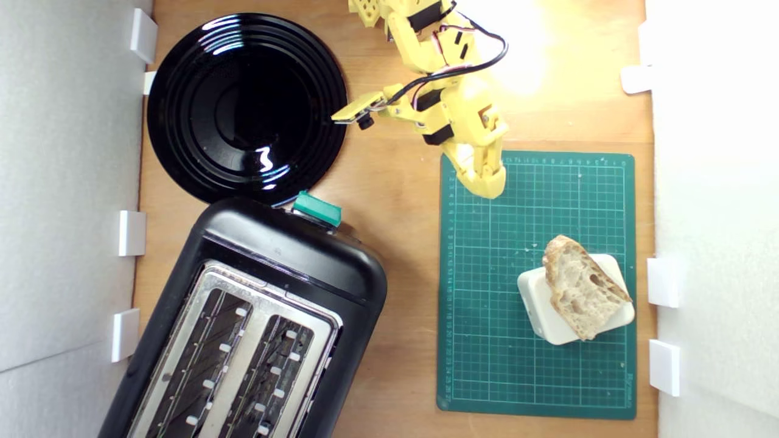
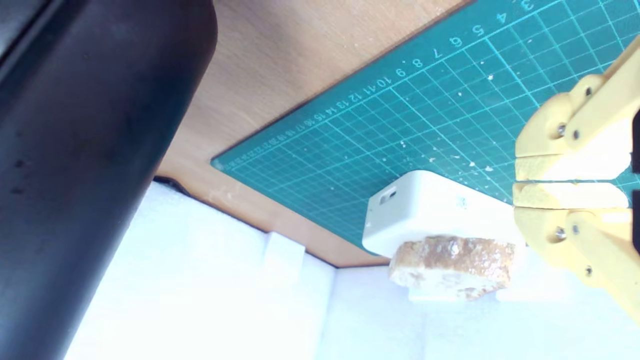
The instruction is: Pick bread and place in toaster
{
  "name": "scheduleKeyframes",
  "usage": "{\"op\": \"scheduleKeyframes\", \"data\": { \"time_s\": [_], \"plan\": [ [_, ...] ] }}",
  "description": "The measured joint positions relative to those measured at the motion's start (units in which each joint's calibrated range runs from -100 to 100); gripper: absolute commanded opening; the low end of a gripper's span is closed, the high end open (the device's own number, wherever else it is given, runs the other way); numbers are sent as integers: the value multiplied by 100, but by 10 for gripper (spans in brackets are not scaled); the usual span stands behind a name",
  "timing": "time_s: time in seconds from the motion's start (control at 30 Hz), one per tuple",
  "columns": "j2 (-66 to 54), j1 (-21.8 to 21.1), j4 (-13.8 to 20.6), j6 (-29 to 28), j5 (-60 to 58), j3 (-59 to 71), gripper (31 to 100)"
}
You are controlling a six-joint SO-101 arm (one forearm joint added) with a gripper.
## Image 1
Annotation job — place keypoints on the black two-slot toaster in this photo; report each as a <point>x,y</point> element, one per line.
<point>292,255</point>

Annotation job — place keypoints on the brown bread slice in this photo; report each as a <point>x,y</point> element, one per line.
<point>578,286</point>

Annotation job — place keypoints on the green toaster lever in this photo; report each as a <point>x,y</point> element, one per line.
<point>316,208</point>

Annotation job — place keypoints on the black round plate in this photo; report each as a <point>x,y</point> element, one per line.
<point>243,109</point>

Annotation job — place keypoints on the green cutting mat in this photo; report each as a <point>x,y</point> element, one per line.
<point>487,274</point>

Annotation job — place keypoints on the white wall clip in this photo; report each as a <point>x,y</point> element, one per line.
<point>143,35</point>
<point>636,79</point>
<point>132,233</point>
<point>663,281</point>
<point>664,367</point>
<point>150,82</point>
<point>125,334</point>
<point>645,42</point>

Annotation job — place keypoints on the white block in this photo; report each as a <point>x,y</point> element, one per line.
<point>535,307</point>

